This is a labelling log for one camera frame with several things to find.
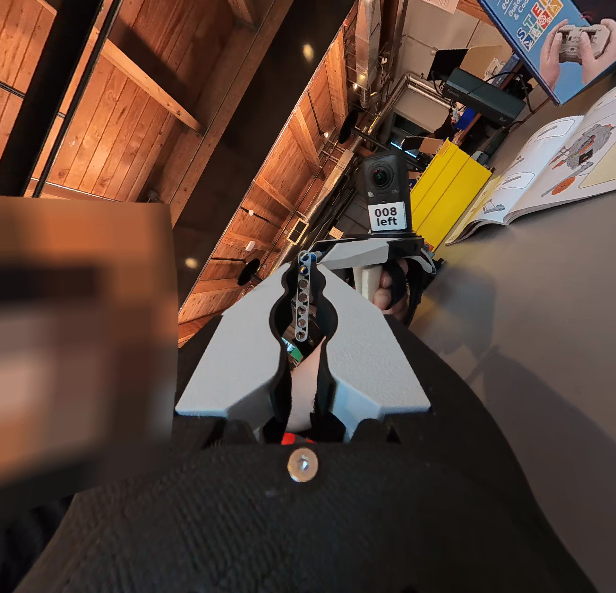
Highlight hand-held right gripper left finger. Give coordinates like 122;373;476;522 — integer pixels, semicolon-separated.
175;261;296;444

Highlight grey desk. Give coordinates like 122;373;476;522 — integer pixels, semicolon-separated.
409;73;616;579

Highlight dark green case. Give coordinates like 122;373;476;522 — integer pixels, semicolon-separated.
445;68;526;125

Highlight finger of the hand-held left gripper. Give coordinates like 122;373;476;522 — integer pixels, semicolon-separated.
319;241;391;271

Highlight yellow plastic bin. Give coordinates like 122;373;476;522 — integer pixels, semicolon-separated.
409;138;493;248

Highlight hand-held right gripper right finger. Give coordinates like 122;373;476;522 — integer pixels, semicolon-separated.
313;260;432;444

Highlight person's left hand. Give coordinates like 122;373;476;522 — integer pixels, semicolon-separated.
374;258;411;316

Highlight robot kit box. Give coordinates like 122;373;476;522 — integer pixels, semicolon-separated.
461;0;616;106

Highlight open instruction booklet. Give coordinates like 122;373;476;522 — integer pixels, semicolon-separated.
445;87;616;246

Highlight grey holed building beam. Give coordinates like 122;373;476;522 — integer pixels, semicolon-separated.
294;251;314;342

